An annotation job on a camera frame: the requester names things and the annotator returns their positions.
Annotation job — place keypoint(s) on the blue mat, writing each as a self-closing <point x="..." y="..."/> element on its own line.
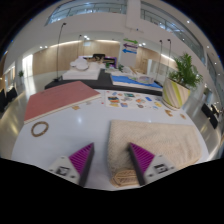
<point x="123" y="80"/>

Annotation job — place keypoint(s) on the black low platform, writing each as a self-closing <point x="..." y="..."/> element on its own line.
<point x="103" y="82"/>

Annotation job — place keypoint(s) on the tall black floor lamp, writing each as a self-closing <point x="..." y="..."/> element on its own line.
<point x="58" y="50"/>
<point x="160" y="60"/>
<point x="169" y="56"/>

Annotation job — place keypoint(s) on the white sheet with colourful stickers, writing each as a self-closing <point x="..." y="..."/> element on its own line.
<point x="133" y="100"/>

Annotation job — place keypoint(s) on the small wooden piece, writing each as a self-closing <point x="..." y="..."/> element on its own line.
<point x="169" y="113"/>
<point x="182" y="116"/>
<point x="76" y="107"/>

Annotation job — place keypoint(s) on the small potted plant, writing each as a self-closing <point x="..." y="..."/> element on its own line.
<point x="21" y="73"/>

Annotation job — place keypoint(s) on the potted plant in striped pot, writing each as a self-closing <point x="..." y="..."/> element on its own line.
<point x="173" y="93"/>

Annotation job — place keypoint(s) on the green arrow sign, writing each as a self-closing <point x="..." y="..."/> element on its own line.
<point x="130" y="41"/>

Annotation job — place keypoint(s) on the purple arrow sign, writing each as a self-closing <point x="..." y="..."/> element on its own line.
<point x="130" y="46"/>

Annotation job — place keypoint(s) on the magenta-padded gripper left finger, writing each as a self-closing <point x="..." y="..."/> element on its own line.
<point x="71" y="166"/>

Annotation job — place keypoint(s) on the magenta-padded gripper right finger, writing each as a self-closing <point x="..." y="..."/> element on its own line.
<point x="151" y="166"/>

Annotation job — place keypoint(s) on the flat wooden cutout piece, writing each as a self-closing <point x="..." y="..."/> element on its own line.
<point x="123" y="178"/>

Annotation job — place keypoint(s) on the blue arrow sign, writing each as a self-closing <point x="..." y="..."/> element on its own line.
<point x="130" y="51"/>

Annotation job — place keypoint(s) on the black piano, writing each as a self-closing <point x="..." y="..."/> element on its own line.
<point x="100" y="57"/>

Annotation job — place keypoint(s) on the pink flat board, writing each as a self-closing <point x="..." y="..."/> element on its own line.
<point x="56" y="100"/>

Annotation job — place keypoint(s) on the beige knitted towel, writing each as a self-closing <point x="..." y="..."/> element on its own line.
<point x="166" y="140"/>

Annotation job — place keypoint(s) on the white display model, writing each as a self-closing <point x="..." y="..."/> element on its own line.
<point x="80" y="71"/>

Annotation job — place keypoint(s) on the black lounge seats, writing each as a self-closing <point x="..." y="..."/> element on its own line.
<point x="10" y="95"/>
<point x="210" y="115"/>

